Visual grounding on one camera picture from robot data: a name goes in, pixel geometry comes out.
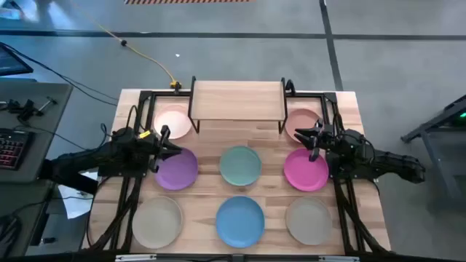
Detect black metal cart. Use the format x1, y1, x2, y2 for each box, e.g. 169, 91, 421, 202
400, 94, 466, 212

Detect black slanted bar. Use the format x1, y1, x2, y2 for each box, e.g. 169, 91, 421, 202
38, 165, 99, 196

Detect white paper sheet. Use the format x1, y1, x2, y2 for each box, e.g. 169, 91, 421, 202
57, 170, 99, 220

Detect black computer mouse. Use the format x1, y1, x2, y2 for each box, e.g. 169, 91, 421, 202
0, 214, 23, 255

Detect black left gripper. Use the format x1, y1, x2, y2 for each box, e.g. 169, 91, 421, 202
136, 124, 183, 174

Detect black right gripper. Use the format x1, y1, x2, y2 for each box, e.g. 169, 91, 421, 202
293, 118, 341, 163

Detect purple plate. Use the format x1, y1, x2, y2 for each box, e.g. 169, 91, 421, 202
154, 147, 200, 191

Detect black backlit keyboard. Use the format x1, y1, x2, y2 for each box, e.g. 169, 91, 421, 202
0, 127, 32, 171

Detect black table edge rail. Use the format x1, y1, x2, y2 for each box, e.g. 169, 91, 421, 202
0, 250, 466, 262

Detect wooden shelf with black legs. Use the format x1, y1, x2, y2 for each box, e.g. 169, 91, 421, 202
187, 75, 289, 135

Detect grey plate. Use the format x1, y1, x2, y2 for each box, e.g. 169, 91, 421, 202
285, 196, 333, 246

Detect pale pink plate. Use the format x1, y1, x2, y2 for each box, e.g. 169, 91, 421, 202
153, 104, 193, 140

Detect grey side desk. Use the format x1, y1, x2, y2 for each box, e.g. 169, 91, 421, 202
0, 78, 74, 258

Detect silver bracket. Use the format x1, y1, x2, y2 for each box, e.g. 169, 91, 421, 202
115, 254, 158, 262
319, 255, 360, 262

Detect black cable bundle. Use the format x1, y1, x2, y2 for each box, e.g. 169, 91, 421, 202
84, 176, 143, 253
336, 180, 389, 254

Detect beige plate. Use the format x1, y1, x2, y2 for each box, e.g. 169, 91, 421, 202
131, 196, 183, 250

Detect teal green plate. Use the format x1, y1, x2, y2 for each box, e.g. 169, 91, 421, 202
219, 146, 263, 187

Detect black clamp tool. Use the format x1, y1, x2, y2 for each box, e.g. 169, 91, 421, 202
0, 96, 58, 123

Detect blue plate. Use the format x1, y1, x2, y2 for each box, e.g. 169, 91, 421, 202
215, 195, 266, 249

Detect black computer monitor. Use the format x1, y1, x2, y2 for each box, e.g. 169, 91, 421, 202
0, 41, 34, 77

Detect magenta plate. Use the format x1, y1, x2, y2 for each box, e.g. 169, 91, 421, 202
283, 148, 330, 192

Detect black floor cable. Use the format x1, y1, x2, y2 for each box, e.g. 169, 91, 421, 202
0, 41, 121, 107

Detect salmon plate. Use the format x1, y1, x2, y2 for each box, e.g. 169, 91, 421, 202
284, 108, 323, 143

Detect yellow floor cable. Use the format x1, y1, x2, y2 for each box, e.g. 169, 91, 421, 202
71, 0, 181, 89

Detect black aluminium table frame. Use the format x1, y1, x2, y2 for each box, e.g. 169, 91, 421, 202
82, 89, 392, 255

